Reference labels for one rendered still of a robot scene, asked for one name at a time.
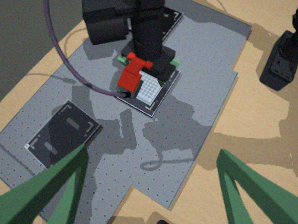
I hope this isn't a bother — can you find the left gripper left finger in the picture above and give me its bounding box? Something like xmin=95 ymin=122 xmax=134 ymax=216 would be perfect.
xmin=0 ymin=145 xmax=89 ymax=224

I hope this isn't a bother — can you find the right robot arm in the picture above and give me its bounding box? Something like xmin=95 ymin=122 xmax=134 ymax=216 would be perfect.
xmin=82 ymin=0 xmax=298 ymax=99

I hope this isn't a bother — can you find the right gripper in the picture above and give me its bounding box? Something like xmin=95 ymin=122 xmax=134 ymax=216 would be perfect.
xmin=117 ymin=35 xmax=180 ymax=92

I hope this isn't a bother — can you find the white well plate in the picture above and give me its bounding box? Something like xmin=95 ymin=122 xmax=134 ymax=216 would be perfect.
xmin=136 ymin=71 xmax=162 ymax=106

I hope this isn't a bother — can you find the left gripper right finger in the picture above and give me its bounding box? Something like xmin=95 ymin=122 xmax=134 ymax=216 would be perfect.
xmin=216 ymin=149 xmax=298 ymax=224

